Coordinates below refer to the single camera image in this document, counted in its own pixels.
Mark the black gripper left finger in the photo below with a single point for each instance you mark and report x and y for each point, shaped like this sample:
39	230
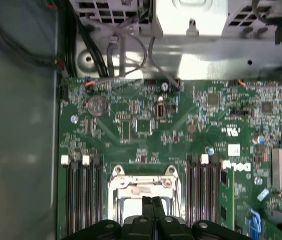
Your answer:
135	230

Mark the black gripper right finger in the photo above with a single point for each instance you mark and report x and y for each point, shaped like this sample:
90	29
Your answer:
173	230

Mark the metal socket cover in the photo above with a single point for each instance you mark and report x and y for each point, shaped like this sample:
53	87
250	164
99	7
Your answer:
145	181

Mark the CPU socket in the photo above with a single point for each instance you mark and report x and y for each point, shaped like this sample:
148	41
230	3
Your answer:
119	175

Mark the blue slot latch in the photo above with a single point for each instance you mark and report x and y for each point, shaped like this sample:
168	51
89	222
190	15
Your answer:
253	222

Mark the green RAM stick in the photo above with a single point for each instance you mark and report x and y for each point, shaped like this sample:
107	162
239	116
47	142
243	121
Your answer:
227	200

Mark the green motherboard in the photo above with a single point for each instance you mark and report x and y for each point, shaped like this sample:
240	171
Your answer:
180	125

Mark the silver coin battery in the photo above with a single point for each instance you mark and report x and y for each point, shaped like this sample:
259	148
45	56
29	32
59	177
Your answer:
97	106

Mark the black PC case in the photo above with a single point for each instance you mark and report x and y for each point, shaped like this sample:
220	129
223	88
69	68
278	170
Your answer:
18	150

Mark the silver drive cage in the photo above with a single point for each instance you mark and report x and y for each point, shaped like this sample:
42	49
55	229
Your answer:
193	15

